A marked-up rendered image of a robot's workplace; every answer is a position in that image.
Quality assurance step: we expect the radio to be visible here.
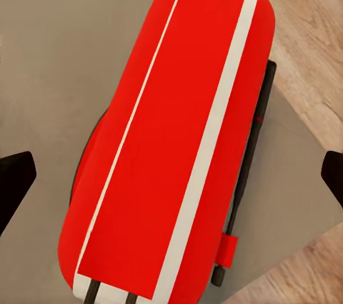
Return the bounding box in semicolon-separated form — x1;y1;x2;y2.
58;0;277;304

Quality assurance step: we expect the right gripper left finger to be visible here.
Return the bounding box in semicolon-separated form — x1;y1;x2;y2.
0;151;36;235

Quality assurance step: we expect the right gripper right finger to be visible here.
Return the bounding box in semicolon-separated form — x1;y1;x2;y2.
321;150;343;207

